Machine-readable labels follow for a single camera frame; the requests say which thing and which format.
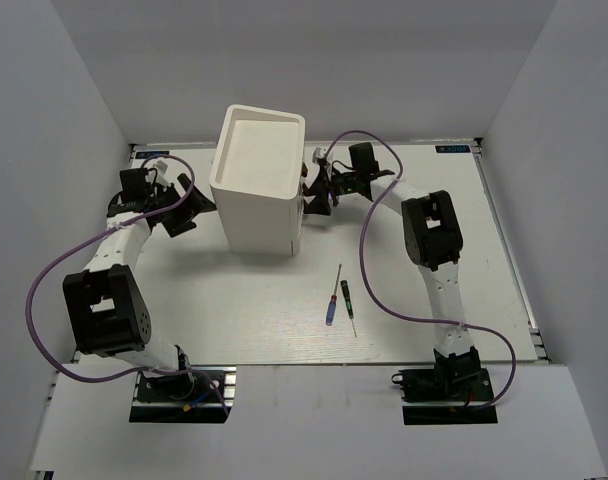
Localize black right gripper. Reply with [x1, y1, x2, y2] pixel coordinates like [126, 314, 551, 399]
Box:
[304, 166, 360, 216]

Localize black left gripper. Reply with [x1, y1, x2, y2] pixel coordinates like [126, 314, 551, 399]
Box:
[149, 173, 218, 237]

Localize white drawer cabinet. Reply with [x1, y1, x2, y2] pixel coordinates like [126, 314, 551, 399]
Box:
[209, 104, 305, 256]

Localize blue red handled screwdriver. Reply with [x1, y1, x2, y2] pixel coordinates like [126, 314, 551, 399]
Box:
[325, 264, 342, 326]

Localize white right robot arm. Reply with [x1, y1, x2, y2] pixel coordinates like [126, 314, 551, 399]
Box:
[304, 142, 481, 399]

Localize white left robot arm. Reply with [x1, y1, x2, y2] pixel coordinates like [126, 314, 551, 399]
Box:
[63, 161, 216, 399]

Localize green black precision screwdriver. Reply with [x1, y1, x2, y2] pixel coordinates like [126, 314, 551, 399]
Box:
[340, 280, 357, 337]

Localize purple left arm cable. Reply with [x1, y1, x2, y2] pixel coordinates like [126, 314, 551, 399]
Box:
[24, 154, 233, 417]

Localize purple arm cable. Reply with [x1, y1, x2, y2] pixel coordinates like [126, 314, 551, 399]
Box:
[24, 154, 233, 417]
[323, 130, 517, 412]

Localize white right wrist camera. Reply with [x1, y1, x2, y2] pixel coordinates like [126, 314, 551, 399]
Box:
[312, 147, 333, 174]

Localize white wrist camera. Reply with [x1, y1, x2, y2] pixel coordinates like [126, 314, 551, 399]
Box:
[140, 159, 168, 183]
[312, 147, 333, 174]

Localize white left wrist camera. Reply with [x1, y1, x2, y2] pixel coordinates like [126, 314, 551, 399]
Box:
[140, 159, 168, 183]

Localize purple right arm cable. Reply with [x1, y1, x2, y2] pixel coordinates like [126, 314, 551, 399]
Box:
[323, 130, 517, 412]

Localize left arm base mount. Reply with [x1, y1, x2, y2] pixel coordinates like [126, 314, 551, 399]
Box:
[129, 367, 237, 424]

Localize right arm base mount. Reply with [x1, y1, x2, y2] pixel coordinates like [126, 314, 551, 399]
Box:
[391, 368, 498, 426]

